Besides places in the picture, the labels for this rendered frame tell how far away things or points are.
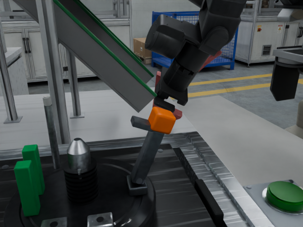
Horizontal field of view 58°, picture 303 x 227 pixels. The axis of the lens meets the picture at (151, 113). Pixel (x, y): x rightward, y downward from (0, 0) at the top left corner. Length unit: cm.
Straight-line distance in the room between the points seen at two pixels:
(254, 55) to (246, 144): 490
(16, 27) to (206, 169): 393
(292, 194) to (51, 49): 36
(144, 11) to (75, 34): 877
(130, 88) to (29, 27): 375
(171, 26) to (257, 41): 500
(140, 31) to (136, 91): 876
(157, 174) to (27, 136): 45
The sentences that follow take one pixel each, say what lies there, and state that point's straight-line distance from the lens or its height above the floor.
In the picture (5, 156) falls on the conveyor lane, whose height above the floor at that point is 96.
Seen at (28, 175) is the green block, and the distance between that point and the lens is 25.
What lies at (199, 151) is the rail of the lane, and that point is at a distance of 42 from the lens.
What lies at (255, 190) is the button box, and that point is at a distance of 35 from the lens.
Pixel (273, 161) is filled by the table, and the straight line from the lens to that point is 62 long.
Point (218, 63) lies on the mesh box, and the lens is 497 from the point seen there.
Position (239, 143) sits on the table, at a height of 86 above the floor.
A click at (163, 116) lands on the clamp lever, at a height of 107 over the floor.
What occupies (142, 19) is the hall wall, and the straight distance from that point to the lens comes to 920.
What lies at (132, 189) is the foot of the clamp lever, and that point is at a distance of 27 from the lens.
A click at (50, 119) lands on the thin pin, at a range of 30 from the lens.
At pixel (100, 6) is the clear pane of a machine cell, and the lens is 425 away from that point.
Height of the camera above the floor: 117
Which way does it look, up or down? 23 degrees down
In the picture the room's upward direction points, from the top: straight up
